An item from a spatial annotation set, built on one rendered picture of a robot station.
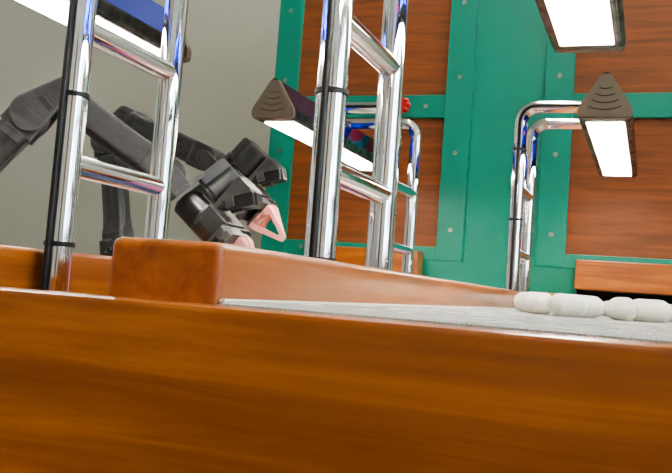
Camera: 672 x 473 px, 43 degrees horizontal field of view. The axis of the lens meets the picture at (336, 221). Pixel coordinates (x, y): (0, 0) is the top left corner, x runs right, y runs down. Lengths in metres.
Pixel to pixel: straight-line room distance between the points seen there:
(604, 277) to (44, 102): 1.28
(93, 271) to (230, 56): 2.57
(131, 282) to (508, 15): 1.97
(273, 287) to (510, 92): 1.85
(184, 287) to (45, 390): 0.07
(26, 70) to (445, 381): 3.61
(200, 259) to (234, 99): 2.95
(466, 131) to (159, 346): 1.91
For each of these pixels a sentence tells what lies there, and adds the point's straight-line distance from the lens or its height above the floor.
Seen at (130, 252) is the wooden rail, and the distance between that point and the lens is 0.38.
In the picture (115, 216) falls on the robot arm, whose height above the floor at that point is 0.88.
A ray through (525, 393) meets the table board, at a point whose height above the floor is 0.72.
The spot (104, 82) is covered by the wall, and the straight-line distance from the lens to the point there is 3.61.
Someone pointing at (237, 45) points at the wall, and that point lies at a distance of 3.36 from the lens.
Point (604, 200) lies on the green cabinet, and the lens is 2.16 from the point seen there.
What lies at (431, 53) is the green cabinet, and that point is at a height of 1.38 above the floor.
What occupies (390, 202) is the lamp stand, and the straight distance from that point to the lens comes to 0.79.
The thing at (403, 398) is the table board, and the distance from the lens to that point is 0.31.
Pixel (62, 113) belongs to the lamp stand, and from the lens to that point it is 0.77.
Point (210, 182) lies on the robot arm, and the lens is 1.54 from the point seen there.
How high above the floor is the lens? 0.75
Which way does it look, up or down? 5 degrees up
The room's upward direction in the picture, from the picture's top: 4 degrees clockwise
